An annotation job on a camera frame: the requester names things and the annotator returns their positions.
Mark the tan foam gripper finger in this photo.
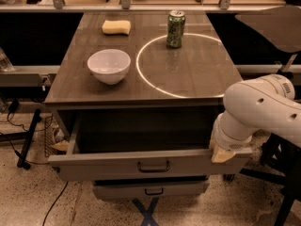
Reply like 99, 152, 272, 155
209, 133, 235, 163

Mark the grey top drawer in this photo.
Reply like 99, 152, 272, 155
49, 116, 251, 181

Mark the grey drawer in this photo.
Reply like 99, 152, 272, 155
92, 180, 209, 201
49, 116, 251, 181

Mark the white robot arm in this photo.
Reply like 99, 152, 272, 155
210, 74, 301, 163

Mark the grey bottom drawer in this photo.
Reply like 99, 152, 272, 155
92, 180, 209, 201

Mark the grey drawer cabinet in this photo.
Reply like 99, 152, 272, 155
46, 12, 241, 153

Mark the white ceramic bowl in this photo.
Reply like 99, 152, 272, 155
87, 49, 131, 85

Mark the black office chair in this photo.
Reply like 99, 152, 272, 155
222, 5, 301, 226

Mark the green soda can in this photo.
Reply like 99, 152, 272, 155
166, 10, 185, 48

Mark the yellow sponge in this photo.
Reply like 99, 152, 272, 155
102, 20, 131, 35

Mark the black metal stand leg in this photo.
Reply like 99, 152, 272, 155
0, 109, 41, 170

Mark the clear plastic bottle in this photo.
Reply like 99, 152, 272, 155
0, 47, 14, 72

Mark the wire mesh basket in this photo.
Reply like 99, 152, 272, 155
44, 116, 69, 157

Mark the black floor cable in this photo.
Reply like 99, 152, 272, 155
0, 111, 70, 226

